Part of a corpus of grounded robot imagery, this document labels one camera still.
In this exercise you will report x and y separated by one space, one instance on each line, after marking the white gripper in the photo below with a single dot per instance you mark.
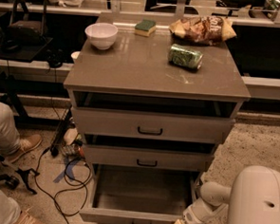
192 217

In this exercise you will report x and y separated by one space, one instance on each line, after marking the drawer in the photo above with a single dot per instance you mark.
139 195
151 126
164 154

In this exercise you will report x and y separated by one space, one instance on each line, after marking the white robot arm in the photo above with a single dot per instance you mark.
254 198

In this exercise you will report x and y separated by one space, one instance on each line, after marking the grey drawer cabinet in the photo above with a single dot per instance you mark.
135 75

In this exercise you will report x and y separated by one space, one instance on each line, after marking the green soda can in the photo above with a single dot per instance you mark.
185 56

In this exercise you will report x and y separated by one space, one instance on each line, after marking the brown chip bag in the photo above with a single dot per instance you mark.
203 30

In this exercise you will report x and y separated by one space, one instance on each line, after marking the green yellow sponge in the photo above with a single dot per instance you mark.
145 28

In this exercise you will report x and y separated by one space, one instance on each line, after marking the white paper cup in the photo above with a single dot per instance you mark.
75 56

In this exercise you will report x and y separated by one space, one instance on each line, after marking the white bowl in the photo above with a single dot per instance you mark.
101 35

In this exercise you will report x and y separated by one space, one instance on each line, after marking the person's upper leg and shoe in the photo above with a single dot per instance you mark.
12 146

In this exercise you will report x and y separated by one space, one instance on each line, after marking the black bag on shelf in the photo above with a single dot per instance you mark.
24 31

